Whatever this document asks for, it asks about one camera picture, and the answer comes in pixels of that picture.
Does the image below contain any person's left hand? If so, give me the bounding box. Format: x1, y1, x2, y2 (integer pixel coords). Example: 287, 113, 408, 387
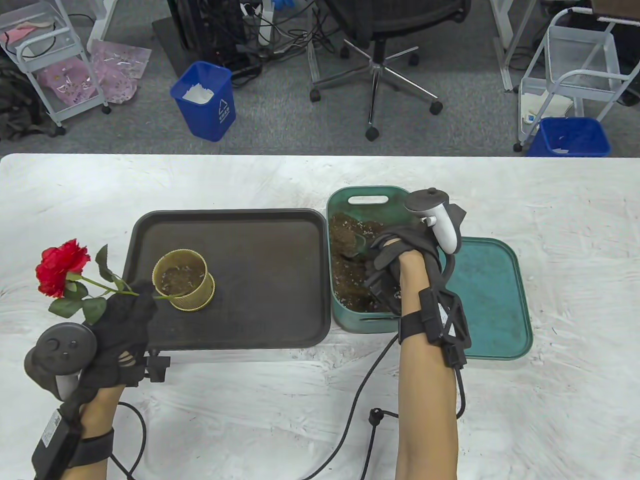
80, 280, 158, 407

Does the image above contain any brown cardboard box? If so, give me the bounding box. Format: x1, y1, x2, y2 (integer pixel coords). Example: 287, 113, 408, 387
592, 0, 640, 23

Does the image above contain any person's right forearm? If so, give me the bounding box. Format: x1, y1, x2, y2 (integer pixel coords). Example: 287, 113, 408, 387
395, 252, 460, 480

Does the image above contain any black lattice wrist mount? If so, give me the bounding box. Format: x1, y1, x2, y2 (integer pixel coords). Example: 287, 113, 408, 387
398, 287, 472, 369

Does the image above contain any black box with white label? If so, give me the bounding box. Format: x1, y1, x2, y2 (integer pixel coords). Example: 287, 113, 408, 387
31, 407, 116, 480

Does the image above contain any dark brown tray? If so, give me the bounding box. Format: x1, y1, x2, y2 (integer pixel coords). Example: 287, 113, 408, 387
111, 208, 332, 351

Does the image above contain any grey handheld controller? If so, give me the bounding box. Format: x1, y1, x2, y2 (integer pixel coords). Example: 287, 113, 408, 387
24, 322, 98, 401
404, 187, 462, 291

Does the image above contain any black office chair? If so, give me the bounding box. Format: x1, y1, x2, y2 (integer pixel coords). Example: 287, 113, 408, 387
307, 0, 472, 142

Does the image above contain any person's left forearm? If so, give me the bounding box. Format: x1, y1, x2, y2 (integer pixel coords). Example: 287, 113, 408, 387
50, 385, 126, 480

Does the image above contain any black cable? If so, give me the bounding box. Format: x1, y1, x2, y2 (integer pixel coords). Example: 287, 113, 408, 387
107, 400, 149, 480
300, 335, 468, 480

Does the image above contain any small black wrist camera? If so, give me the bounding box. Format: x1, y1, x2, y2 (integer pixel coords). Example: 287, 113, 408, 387
367, 277, 403, 317
145, 350, 172, 383

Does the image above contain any red artificial rose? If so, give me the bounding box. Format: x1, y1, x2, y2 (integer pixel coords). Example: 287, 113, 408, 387
35, 239, 176, 326

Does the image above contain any pink plastic bag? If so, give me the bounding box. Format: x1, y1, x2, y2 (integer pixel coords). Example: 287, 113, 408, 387
90, 40, 152, 105
39, 56, 96, 106

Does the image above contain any black floor mat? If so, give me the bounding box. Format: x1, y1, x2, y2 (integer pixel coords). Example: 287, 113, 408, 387
151, 17, 201, 78

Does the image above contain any blue trash bin white symbol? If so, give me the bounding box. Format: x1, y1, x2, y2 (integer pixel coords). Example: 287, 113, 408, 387
169, 61, 237, 143

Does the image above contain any green plastic bin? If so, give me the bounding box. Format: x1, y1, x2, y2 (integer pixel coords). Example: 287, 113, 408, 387
326, 186, 416, 335

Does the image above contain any green bin lid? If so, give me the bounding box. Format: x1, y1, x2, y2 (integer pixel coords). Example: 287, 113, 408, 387
440, 236, 534, 361

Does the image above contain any green plastic trowel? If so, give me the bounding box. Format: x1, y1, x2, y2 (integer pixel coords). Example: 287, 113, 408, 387
349, 234, 375, 262

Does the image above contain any pink paper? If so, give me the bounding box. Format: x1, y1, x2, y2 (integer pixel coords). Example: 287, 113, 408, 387
0, 25, 38, 46

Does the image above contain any white wire cart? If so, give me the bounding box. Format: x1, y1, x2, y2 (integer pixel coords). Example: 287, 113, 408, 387
0, 0, 112, 127
513, 7, 640, 153

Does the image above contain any black computer tower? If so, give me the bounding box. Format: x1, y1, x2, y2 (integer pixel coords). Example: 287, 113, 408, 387
166, 0, 251, 71

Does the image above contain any bundle of black cables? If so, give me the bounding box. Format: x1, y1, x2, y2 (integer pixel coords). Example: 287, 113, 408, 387
220, 0, 351, 76

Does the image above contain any brown potting mix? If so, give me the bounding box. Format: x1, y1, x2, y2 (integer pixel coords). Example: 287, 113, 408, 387
160, 212, 401, 313

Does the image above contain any white desk leg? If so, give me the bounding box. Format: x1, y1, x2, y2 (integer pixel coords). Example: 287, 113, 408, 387
87, 0, 121, 51
490, 0, 538, 92

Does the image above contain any black backpack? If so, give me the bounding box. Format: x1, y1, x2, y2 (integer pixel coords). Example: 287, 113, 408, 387
0, 54, 67, 142

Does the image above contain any person's right hand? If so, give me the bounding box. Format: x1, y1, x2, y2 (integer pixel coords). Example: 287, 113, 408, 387
365, 202, 468, 316

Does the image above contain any gold flower pot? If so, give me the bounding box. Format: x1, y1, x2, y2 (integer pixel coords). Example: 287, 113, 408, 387
152, 249, 216, 312

